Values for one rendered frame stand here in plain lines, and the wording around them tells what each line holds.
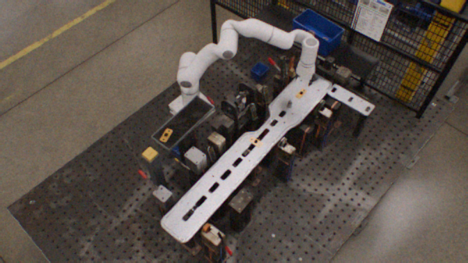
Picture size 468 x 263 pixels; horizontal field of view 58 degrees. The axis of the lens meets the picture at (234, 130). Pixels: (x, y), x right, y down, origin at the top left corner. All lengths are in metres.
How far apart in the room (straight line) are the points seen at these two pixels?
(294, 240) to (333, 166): 0.56
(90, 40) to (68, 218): 2.39
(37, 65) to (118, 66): 0.80
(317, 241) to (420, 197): 1.35
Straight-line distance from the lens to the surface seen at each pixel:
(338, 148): 2.85
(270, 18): 3.10
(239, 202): 2.23
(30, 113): 4.24
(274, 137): 2.47
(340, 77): 2.77
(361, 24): 2.87
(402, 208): 3.58
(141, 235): 2.57
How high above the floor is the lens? 3.06
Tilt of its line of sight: 56 degrees down
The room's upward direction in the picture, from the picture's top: 1 degrees counter-clockwise
